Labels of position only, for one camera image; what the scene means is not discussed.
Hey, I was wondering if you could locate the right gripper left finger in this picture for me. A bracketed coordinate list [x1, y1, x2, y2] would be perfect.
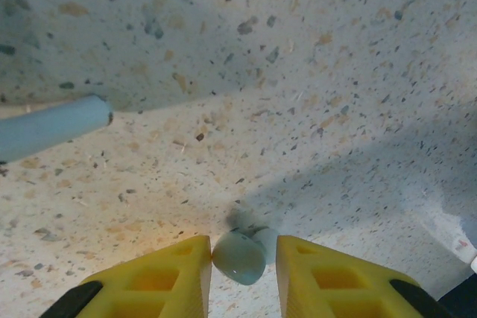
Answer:
[39, 235, 212, 318]

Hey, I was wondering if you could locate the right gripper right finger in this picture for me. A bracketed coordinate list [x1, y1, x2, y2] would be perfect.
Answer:
[276, 235, 454, 318]

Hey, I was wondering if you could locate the pale teal earbud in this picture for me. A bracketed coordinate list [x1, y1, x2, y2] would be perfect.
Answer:
[211, 226, 279, 286]

